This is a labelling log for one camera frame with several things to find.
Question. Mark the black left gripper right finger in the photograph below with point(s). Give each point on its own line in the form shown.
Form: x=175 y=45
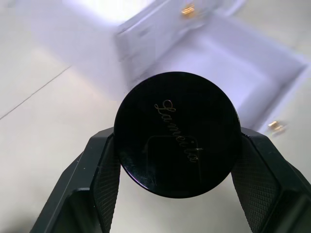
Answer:
x=274 y=189

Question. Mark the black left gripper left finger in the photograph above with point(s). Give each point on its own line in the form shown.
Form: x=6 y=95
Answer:
x=82 y=194

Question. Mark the round black compact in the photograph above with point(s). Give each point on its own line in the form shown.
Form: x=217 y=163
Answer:
x=177 y=133

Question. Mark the white drawer with gold knob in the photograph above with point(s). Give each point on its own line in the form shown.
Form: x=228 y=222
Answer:
x=158 y=41
x=243 y=60

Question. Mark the gold drawer knob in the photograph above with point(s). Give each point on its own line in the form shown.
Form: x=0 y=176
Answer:
x=188 y=10
x=275 y=126

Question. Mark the white makeup organizer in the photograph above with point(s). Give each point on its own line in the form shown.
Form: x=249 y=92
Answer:
x=73 y=14

